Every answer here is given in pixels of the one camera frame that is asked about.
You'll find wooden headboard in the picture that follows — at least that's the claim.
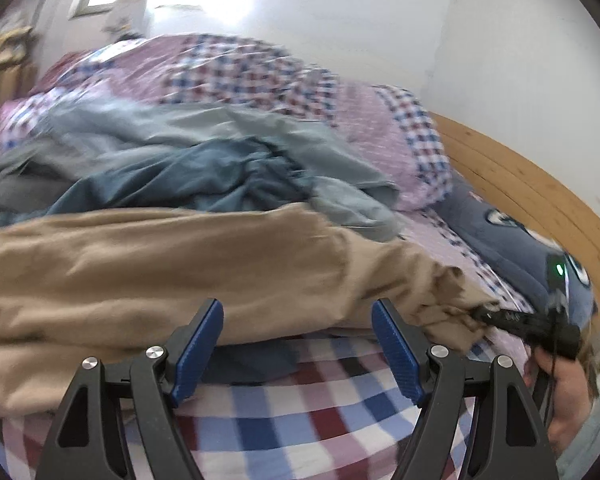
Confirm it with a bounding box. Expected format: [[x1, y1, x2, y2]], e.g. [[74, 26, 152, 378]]
[[430, 112, 600, 286]]

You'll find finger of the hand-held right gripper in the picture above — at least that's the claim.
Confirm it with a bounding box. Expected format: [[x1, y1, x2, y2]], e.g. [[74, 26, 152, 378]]
[[472, 306, 528, 335]]

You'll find light blue shirt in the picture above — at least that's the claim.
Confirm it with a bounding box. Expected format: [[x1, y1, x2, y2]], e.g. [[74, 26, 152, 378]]
[[40, 102, 406, 241]]

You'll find person's right hand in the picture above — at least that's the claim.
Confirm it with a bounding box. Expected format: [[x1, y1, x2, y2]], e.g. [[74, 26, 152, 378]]
[[524, 347, 588, 456]]

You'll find dark grey shirt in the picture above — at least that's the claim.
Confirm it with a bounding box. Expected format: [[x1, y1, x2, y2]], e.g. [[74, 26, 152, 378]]
[[0, 145, 111, 231]]

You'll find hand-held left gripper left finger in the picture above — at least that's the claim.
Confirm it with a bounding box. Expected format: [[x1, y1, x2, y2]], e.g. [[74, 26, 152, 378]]
[[36, 297, 225, 480]]

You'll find purple checked quilt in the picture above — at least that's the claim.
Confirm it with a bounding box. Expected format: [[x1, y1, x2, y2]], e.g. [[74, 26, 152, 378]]
[[0, 32, 453, 211]]

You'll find blue plush pillow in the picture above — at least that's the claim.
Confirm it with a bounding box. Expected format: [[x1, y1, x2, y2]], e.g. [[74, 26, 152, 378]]
[[437, 172, 598, 341]]

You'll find tan shirt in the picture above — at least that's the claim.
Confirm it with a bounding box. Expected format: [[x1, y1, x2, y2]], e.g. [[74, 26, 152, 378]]
[[0, 204, 501, 418]]

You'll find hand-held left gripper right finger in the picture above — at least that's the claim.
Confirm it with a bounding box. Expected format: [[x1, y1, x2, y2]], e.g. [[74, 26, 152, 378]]
[[371, 298, 558, 480]]

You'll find cardboard box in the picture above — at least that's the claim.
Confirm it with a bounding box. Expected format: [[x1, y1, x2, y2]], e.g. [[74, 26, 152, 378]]
[[0, 25, 33, 101]]

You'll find teal shirt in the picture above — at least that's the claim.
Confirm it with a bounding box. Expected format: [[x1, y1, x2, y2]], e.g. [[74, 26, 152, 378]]
[[0, 137, 316, 231]]

